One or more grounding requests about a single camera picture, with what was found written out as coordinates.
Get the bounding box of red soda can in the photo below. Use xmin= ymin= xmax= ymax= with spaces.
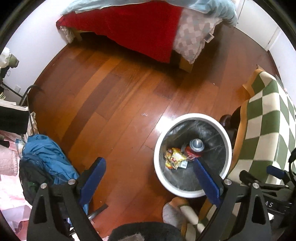
xmin=185 ymin=138 xmax=205 ymax=161

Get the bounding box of orange chips bag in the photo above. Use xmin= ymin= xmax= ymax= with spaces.
xmin=164 ymin=148 xmax=187 ymax=170

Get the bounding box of white round trash bin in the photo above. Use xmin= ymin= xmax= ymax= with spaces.
xmin=154 ymin=113 xmax=232 ymax=198

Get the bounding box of green white checkered tablecloth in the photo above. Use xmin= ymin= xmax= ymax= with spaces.
xmin=180 ymin=68 xmax=296 ymax=241

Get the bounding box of blue cloth pile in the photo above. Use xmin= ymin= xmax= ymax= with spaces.
xmin=19 ymin=134 xmax=79 ymax=205

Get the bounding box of white door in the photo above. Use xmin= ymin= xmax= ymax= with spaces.
xmin=234 ymin=1 xmax=285 ymax=51

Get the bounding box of patterned grey pink blanket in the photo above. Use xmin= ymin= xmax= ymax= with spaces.
xmin=173 ymin=9 xmax=222 ymax=64

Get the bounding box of red bed sheet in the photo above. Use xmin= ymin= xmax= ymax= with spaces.
xmin=56 ymin=1 xmax=183 ymax=63

